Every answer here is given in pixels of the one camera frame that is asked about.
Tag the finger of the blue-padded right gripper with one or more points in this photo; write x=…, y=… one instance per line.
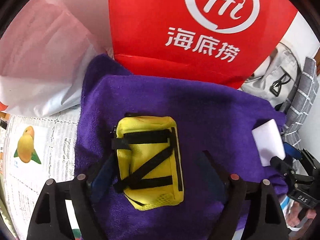
x=292, y=151

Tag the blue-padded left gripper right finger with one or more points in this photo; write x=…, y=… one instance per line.
x=215, y=172

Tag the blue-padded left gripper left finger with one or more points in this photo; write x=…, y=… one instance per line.
x=100, y=176

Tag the white sponge block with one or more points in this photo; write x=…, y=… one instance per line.
x=268, y=142

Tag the yellow black pouch bag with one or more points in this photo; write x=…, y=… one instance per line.
x=149, y=161

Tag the grey checked cushion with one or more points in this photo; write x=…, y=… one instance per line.
x=299, y=102

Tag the grey backpack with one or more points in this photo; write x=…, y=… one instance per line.
x=274, y=79

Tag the red paper shopping bag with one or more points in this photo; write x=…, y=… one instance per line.
x=218, y=41

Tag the white Miniso plastic bag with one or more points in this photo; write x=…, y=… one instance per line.
x=46, y=47

